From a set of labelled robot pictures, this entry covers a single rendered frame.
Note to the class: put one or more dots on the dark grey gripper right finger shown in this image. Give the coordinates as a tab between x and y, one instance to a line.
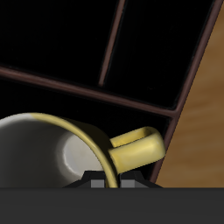
131	180

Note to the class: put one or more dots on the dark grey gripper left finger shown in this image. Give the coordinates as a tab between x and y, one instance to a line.
92	180

